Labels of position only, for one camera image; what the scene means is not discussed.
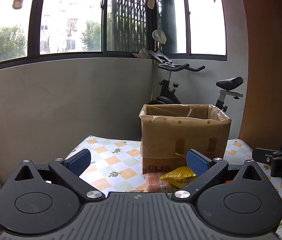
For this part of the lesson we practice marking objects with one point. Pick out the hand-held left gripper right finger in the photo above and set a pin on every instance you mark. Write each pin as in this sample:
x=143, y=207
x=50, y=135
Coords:
x=197, y=163

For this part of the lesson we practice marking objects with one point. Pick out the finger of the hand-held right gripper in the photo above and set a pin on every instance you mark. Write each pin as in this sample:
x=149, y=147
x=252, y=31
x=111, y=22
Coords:
x=260, y=155

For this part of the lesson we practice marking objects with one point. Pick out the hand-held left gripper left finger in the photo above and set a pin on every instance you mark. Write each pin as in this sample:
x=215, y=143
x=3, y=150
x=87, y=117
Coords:
x=81, y=158

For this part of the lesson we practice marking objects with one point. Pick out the large yellow snack bag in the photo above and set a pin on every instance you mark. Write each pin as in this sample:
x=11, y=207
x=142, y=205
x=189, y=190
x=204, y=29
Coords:
x=178, y=177

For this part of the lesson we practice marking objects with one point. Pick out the pink striped biscuit packet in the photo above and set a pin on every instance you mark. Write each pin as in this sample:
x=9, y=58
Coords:
x=156, y=182

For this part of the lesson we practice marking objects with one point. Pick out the cardboard box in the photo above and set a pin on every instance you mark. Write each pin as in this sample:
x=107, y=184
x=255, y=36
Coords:
x=161, y=135

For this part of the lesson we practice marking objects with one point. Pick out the black exercise bike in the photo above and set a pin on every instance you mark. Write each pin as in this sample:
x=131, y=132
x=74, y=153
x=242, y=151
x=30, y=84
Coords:
x=167, y=93

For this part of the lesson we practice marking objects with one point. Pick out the metal pole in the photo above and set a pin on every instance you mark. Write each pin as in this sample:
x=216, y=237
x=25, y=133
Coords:
x=153, y=80

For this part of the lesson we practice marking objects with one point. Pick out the wooden panel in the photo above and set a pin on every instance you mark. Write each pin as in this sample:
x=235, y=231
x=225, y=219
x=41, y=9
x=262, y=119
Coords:
x=263, y=55

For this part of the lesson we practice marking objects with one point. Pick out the crumpled pale cloth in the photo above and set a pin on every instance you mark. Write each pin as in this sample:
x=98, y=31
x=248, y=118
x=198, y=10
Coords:
x=142, y=53

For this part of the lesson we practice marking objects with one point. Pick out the white cloth on pole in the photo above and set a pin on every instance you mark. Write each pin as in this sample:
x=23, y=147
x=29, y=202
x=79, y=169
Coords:
x=159, y=36

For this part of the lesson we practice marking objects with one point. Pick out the perforated metal screen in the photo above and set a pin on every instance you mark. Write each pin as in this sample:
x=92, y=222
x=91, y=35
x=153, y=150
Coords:
x=131, y=22

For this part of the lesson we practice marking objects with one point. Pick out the dark window frame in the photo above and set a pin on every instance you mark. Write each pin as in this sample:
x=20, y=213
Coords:
x=33, y=30

